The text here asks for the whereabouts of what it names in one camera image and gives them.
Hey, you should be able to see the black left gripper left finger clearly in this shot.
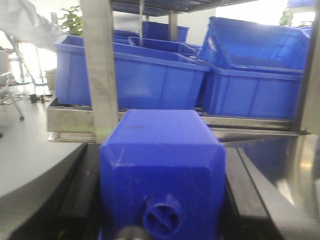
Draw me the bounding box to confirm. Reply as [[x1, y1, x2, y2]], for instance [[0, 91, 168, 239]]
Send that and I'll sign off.
[[7, 143, 101, 240]]

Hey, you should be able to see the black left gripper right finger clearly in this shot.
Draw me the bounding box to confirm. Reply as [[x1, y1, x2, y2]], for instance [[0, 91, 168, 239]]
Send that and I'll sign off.
[[224, 147, 320, 240]]

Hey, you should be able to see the blue bottle-shaped plastic part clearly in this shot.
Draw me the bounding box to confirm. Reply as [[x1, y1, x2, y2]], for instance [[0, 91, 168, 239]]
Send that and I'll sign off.
[[99, 109, 226, 240]]

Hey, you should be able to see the stainless steel shelf rack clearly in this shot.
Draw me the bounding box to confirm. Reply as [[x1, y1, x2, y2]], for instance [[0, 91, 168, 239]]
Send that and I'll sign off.
[[46, 0, 320, 146]]

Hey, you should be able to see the blue plastic bin right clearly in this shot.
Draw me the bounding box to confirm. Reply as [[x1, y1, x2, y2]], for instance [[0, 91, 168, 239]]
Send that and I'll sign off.
[[201, 60, 303, 120]]

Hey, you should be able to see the blue plastic bin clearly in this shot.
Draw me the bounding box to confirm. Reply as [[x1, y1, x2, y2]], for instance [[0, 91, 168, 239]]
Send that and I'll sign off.
[[201, 60, 303, 120], [54, 35, 210, 110]]

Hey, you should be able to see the blue plastic bin left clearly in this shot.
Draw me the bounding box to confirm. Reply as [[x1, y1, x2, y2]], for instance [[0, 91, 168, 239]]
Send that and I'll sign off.
[[54, 35, 210, 110]]

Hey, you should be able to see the blue nested bin on top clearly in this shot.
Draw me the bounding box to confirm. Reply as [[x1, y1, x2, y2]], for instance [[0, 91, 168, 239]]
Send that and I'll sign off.
[[198, 16, 311, 75]]

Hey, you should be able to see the green potted plant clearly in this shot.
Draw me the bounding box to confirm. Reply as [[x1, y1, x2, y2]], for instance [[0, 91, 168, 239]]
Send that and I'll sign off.
[[57, 5, 83, 37]]

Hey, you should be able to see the person in white sleeve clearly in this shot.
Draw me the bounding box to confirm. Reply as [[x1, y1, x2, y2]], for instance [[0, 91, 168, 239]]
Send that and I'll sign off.
[[0, 0, 67, 52]]

